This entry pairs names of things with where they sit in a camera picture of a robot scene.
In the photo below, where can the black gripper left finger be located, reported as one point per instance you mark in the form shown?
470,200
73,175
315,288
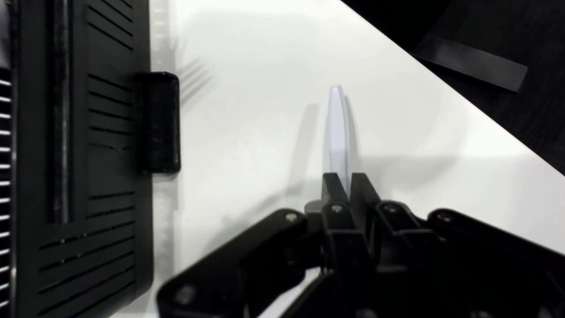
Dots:
336,248

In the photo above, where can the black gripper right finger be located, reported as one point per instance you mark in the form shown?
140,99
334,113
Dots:
412,258

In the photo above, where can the white table stand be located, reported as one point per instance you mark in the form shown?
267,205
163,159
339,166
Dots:
470,62

